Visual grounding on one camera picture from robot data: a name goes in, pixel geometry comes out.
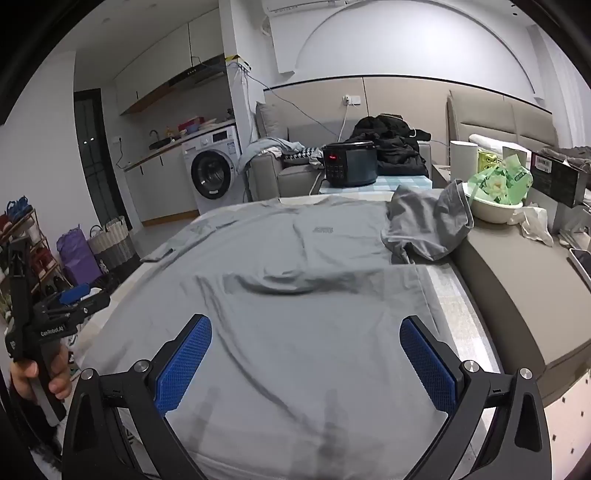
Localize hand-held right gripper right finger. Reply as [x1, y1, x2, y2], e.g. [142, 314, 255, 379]
[399, 315, 552, 480]

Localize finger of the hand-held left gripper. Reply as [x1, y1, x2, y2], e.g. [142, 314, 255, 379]
[68, 295, 112, 320]
[44, 283, 92, 317]

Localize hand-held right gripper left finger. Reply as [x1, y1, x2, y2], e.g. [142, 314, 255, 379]
[61, 314, 213, 480]

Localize large grey t-shirt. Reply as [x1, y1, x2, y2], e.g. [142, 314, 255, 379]
[74, 194, 455, 480]

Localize small grey garment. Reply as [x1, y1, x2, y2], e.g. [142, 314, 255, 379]
[379, 180, 475, 265]

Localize person's left forearm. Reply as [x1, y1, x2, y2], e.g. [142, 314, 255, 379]
[9, 392, 63, 468]

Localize pile of black clothes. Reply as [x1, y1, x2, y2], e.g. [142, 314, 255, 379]
[344, 114, 432, 178]

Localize person's left hand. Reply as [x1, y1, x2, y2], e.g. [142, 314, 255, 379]
[10, 353, 74, 401]

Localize purple bag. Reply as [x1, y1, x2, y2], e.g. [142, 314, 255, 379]
[56, 225, 103, 288]

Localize shoe rack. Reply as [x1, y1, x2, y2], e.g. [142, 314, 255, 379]
[0, 196, 65, 324]

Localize woven laundry basket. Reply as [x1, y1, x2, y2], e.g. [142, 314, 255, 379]
[88, 216, 139, 278]

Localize plaid sheet bed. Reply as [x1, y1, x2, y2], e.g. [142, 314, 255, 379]
[69, 194, 504, 480]

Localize cluttered side desk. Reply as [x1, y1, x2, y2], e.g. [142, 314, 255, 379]
[451, 216, 591, 408]

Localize white kitchen counter cabinets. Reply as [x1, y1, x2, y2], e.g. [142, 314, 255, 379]
[124, 137, 200, 227]

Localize black door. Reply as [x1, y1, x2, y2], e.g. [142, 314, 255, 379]
[74, 89, 133, 232]

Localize white basin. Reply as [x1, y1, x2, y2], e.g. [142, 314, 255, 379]
[462, 182, 525, 225]

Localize white plastic bag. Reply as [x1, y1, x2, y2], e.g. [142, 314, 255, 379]
[507, 205, 555, 247]

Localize white washing machine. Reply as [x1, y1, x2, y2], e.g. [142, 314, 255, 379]
[181, 124, 245, 214]

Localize light blue small table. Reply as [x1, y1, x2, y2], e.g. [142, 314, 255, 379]
[318, 174, 432, 195]

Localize grey tablet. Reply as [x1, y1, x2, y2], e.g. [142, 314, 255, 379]
[568, 247, 591, 278]

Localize green plastic bag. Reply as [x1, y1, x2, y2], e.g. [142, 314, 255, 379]
[464, 154, 534, 206]

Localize white box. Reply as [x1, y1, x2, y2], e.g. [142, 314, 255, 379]
[450, 140, 479, 185]

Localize green snack packet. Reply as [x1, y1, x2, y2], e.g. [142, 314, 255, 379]
[477, 150, 502, 175]

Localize black rice cooker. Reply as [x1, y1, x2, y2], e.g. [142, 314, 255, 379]
[321, 141, 378, 188]

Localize grey sofa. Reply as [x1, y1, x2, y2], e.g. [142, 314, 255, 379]
[249, 102, 435, 200]

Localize black box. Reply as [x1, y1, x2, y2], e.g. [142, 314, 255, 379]
[530, 150, 591, 208]

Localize grey cloth on sofa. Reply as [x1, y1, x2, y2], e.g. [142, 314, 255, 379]
[238, 137, 305, 174]

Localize black white checked pillow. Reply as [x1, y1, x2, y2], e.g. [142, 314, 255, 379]
[281, 145, 324, 165]

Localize dark grey cloth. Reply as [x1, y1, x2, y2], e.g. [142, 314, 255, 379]
[540, 145, 591, 169]

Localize range hood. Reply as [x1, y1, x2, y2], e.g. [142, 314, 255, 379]
[168, 54, 227, 87]

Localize beige upholstered headboard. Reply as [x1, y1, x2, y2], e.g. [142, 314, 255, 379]
[445, 89, 561, 153]

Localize white air conditioner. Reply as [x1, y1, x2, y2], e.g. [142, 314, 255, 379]
[262, 0, 370, 18]

